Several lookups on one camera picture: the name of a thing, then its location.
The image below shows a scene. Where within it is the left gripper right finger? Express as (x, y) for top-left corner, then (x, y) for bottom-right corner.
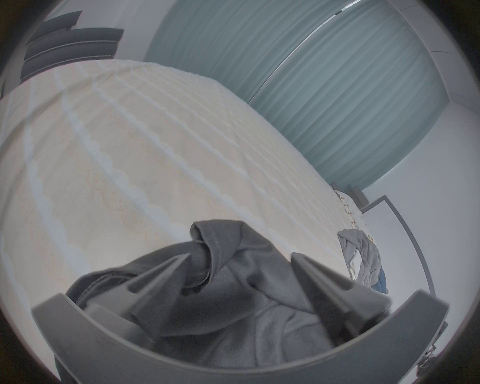
(291, 252), (393, 341)

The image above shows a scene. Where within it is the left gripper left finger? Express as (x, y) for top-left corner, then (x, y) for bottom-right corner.
(84, 252), (192, 349)

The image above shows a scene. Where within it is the black T-shirt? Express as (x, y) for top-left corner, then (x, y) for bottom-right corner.
(65, 219), (392, 379)

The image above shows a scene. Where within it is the pile of clothes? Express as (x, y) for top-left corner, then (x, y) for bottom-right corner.
(337, 228), (389, 293)

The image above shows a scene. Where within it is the bed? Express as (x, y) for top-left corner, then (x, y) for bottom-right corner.
(0, 58), (437, 338)

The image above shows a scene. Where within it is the white printed pillow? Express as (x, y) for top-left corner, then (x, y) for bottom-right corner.
(334, 189), (366, 241)

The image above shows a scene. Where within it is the grey bedside table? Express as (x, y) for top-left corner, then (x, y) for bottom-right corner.
(330, 182), (372, 205)

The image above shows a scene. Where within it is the blue-green curtain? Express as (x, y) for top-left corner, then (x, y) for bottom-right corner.
(144, 0), (355, 104)
(249, 0), (451, 190)

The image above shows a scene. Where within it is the black chest of drawers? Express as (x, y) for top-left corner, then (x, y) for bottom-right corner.
(20, 28), (124, 81)

